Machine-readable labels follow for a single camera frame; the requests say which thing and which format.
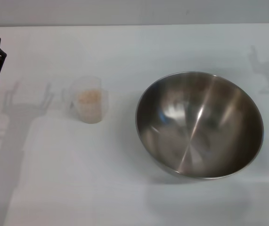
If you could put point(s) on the clear plastic measuring cup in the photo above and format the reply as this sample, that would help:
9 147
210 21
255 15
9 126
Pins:
88 84

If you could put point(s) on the pale rice grains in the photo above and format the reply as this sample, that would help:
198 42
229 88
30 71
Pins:
89 103

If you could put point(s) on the large stainless steel bowl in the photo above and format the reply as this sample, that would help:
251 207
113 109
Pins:
200 127

